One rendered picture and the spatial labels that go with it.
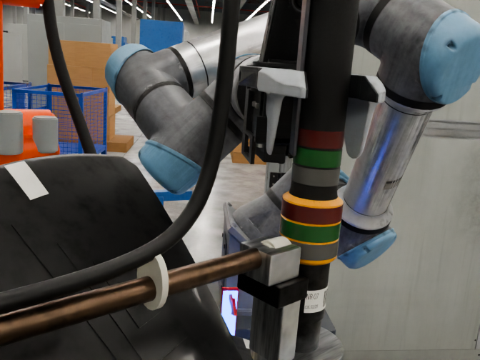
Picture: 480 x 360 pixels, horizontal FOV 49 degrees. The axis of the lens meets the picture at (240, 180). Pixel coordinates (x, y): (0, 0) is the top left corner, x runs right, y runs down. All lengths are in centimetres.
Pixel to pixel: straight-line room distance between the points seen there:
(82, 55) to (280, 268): 806
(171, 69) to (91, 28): 1022
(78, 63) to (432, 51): 777
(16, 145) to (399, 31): 352
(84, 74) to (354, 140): 800
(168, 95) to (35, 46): 1054
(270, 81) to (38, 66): 1084
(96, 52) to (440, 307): 659
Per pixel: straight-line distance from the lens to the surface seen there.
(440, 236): 260
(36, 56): 1116
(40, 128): 414
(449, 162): 252
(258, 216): 110
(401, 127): 86
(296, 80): 33
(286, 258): 35
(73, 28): 1097
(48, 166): 42
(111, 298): 28
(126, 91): 68
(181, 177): 60
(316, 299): 39
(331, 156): 36
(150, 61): 70
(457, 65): 79
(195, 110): 60
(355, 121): 39
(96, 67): 829
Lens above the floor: 151
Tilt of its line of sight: 13 degrees down
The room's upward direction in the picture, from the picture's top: 4 degrees clockwise
